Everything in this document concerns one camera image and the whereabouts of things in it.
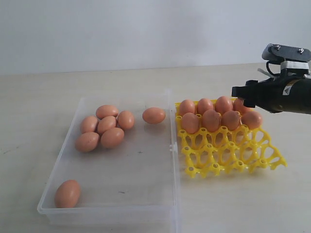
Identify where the brown egg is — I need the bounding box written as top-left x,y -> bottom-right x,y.
75,132 -> 100,152
54,180 -> 81,208
196,98 -> 214,115
117,110 -> 135,130
233,98 -> 251,116
214,96 -> 233,115
241,111 -> 263,130
142,107 -> 166,124
221,110 -> 241,131
96,105 -> 119,119
97,116 -> 117,135
101,128 -> 124,149
80,116 -> 99,133
178,99 -> 195,116
181,113 -> 200,134
202,109 -> 221,132

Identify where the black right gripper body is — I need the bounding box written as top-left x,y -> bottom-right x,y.
254,79 -> 311,113

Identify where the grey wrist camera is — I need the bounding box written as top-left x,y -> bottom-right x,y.
262,44 -> 311,73

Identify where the yellow plastic egg tray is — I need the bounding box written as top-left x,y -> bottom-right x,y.
175,113 -> 287,178

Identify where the clear plastic storage box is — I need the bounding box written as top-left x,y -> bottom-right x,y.
37,90 -> 181,233

